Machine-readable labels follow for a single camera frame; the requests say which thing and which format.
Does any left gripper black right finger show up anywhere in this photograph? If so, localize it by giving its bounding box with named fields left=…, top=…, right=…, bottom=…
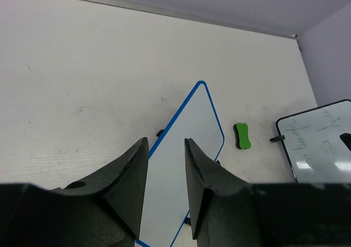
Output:
left=184, top=139, right=252, bottom=240

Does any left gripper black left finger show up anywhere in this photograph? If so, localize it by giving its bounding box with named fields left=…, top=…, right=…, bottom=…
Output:
left=52, top=137, right=149, bottom=239

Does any green whiteboard eraser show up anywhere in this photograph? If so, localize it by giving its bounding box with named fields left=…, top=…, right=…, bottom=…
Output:
left=233, top=123, right=251, bottom=150

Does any blue framed whiteboard with writing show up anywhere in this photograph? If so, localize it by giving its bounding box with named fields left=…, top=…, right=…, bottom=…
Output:
left=135, top=81, right=225, bottom=246

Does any black whiteboard foot left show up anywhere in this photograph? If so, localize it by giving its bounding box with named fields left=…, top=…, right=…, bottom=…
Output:
left=184, top=217, right=191, bottom=226

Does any black framed whiteboard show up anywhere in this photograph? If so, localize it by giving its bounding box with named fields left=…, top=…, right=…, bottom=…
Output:
left=270, top=99, right=350, bottom=183

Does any wire whiteboard stand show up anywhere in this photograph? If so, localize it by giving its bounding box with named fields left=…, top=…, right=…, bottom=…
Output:
left=156, top=129, right=164, bottom=137

